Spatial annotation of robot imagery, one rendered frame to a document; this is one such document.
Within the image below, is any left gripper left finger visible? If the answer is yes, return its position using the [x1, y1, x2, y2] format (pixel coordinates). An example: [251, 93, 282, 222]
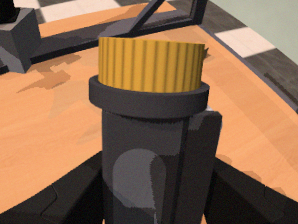
[0, 151, 104, 224]

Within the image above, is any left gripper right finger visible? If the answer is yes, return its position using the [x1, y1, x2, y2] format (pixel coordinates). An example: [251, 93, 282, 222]
[203, 157, 298, 224]

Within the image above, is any dark grey hose nozzle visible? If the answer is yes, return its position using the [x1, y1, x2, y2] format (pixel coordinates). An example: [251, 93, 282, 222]
[88, 37, 223, 224]

